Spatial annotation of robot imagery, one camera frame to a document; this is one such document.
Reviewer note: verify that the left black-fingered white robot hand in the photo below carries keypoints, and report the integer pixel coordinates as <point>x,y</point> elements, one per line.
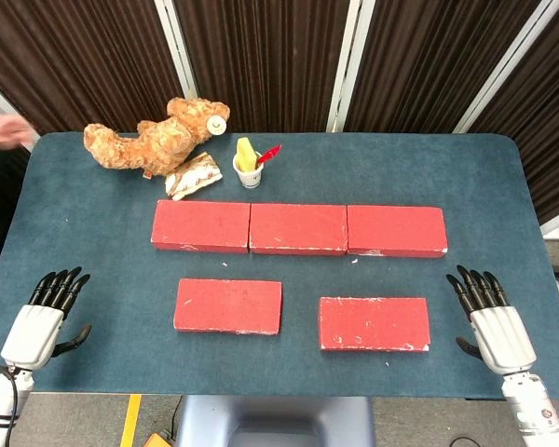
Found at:
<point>32,335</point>

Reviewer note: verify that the right black-fingered white robot hand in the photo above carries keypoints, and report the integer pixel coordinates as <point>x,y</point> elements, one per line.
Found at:
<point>503,340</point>

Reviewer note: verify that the red brick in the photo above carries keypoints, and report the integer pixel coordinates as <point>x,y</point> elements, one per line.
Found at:
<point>228,305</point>
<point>396,230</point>
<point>200,226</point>
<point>298,228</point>
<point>375,323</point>

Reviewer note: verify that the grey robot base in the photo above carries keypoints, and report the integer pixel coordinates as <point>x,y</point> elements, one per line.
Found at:
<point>275,419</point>

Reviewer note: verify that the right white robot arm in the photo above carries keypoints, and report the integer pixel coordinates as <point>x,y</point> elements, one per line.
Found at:
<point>533,410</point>

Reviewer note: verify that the blue table cloth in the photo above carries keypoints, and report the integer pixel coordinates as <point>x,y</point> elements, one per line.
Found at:
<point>121,242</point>

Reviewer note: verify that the orange floor object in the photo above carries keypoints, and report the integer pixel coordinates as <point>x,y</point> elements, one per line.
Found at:
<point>157,441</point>

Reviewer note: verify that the person's bare hand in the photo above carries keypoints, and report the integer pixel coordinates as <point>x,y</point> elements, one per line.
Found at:
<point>7,132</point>

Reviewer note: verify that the patterned snack packet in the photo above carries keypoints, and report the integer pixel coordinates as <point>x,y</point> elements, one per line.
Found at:
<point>193,177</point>

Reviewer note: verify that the brown plush teddy bear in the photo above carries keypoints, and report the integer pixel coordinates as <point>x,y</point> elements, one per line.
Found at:
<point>158,142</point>

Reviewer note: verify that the white paper cup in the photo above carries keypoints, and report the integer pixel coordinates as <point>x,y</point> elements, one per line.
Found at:
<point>250,179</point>

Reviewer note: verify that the yellow sponge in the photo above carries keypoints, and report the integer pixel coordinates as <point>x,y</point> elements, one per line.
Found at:
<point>246,153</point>

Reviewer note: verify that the red plastic fork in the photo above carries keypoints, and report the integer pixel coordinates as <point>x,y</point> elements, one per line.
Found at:
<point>269,153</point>

